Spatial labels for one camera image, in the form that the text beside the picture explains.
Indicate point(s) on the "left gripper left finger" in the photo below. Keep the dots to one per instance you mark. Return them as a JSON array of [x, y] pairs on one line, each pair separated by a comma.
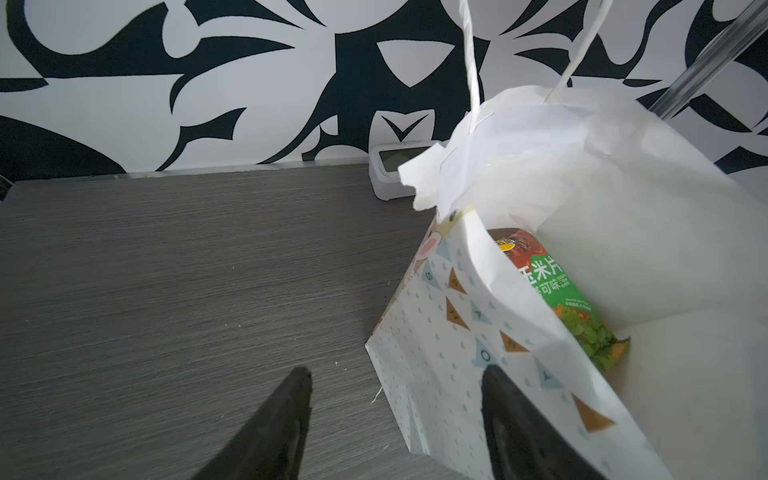
[[271, 443]]

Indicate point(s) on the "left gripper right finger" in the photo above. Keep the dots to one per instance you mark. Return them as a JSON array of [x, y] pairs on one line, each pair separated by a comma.
[[522, 443]]

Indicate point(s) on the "green corn chips packet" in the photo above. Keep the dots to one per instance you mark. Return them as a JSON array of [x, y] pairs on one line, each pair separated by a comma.
[[560, 293]]

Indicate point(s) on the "patterned paper gift bag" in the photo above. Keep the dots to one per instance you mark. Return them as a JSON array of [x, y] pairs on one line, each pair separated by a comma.
[[607, 268]]

